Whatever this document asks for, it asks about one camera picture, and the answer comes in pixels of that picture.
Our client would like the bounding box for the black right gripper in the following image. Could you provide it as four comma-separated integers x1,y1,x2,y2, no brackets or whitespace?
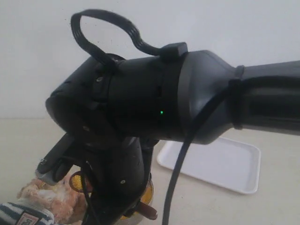
35,133,158,225

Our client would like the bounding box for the dark red wooden spoon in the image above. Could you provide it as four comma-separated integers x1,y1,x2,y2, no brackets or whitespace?
136,202,158,220

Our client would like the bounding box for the plush teddy bear striped sweater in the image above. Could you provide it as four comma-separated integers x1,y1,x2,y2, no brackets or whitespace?
0,173,87,225

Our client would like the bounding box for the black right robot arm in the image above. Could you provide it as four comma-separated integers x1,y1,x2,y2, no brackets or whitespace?
36,49,300,225

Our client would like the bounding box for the metal bowl of yellow grain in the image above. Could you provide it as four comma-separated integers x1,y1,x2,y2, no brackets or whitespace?
69,171,154,225

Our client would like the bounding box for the white rectangular plastic tray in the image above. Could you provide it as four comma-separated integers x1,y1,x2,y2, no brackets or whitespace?
157,136,262,195

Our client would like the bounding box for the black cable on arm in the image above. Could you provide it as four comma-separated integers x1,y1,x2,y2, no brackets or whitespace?
70,8,244,225

